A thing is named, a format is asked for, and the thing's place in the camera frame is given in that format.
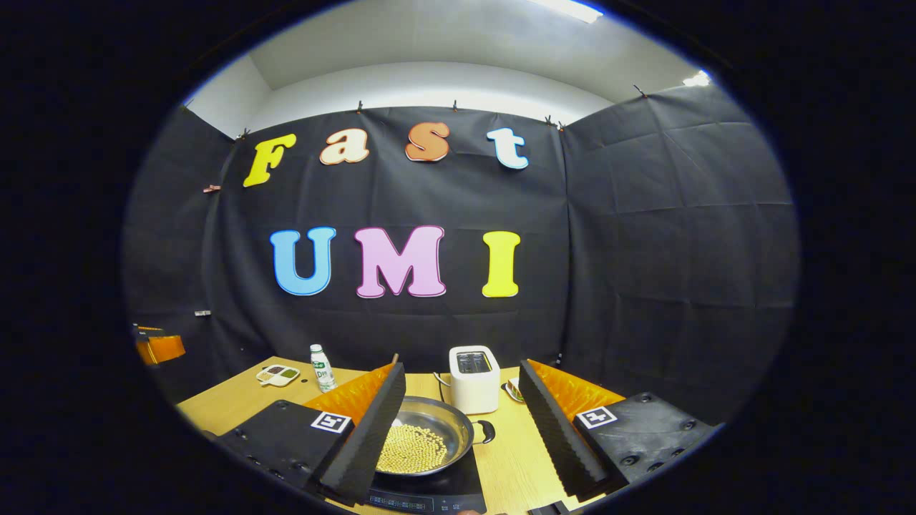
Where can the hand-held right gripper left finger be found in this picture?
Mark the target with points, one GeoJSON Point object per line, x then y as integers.
{"type": "Point", "coordinates": [372, 436]}

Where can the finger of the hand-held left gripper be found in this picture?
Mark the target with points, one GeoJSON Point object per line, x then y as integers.
{"type": "Point", "coordinates": [164, 349]}

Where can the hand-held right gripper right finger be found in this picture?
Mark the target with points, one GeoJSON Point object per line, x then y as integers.
{"type": "Point", "coordinates": [562, 436]}

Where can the stainless steel pot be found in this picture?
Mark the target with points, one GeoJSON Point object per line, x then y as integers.
{"type": "Point", "coordinates": [436, 415]}

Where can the black induction cooktop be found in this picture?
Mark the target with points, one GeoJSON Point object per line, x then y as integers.
{"type": "Point", "coordinates": [458, 490]}

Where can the pile of soybeans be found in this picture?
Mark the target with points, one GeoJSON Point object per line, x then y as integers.
{"type": "Point", "coordinates": [411, 450]}

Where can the white drink bottle green label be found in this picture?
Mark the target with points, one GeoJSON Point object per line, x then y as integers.
{"type": "Point", "coordinates": [323, 372]}

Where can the white toaster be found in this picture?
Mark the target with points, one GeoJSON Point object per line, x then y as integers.
{"type": "Point", "coordinates": [474, 390]}

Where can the white divided bean dish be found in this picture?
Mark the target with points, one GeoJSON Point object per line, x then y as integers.
{"type": "Point", "coordinates": [278, 374]}

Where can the black backdrop cloth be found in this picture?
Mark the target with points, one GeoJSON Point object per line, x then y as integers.
{"type": "Point", "coordinates": [644, 250]}

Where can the row of black cloth clips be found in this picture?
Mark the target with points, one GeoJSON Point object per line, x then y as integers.
{"type": "Point", "coordinates": [360, 107]}

